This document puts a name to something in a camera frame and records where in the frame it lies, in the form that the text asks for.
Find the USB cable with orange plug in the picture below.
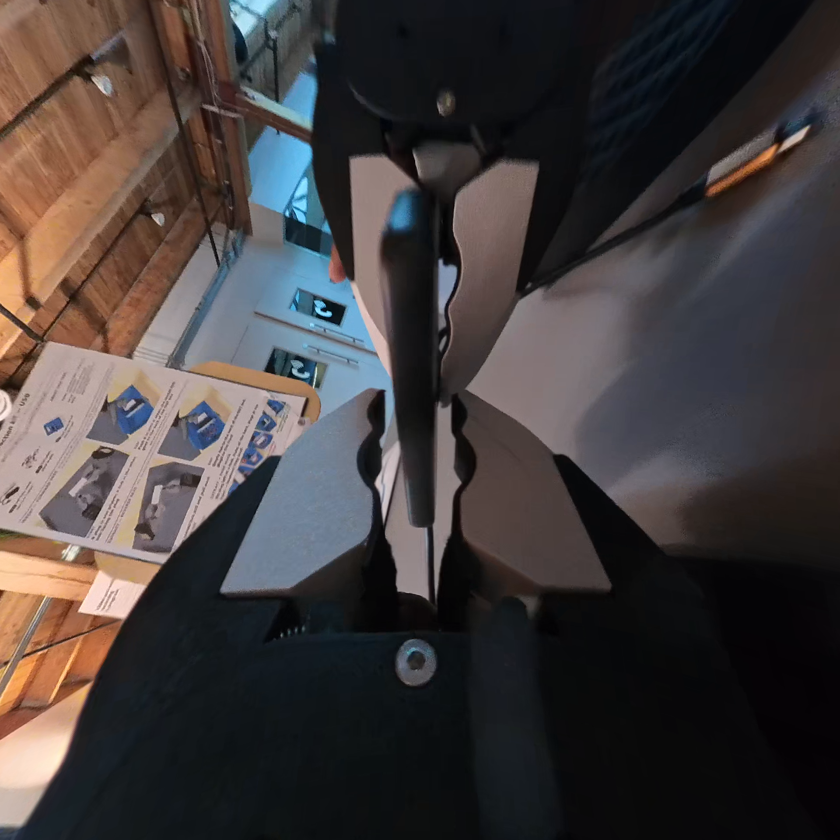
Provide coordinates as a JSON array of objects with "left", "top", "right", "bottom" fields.
[{"left": 518, "top": 121, "right": 821, "bottom": 296}]

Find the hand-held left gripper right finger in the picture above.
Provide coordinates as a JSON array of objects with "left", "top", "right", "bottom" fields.
[{"left": 437, "top": 392, "right": 613, "bottom": 632}]

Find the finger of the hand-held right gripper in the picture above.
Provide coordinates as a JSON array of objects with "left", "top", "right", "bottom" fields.
[
  {"left": 438, "top": 157, "right": 540, "bottom": 403},
  {"left": 348, "top": 155, "right": 422, "bottom": 370}
]

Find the phone icon door window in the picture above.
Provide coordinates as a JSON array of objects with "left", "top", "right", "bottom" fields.
[
  {"left": 264, "top": 346, "right": 329, "bottom": 392},
  {"left": 290, "top": 287, "right": 347, "bottom": 329}
]

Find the grey USB hub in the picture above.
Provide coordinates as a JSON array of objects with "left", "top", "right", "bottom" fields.
[{"left": 382, "top": 189, "right": 442, "bottom": 605}]

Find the wooden display board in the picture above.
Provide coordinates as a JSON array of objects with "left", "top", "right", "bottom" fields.
[{"left": 95, "top": 361, "right": 322, "bottom": 585}]

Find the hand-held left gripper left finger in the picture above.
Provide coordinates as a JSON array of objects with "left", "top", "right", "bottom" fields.
[{"left": 220, "top": 388, "right": 399, "bottom": 632}]

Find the printed instruction sheet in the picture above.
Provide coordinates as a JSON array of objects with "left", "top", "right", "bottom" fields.
[{"left": 0, "top": 341, "right": 309, "bottom": 562}]

